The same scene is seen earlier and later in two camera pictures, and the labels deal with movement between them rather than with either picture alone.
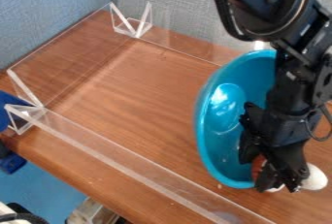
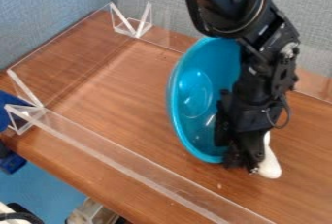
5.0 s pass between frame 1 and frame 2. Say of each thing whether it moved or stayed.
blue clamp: stayed
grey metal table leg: stayed
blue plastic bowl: moved
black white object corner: stayed
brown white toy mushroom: moved
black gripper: moved
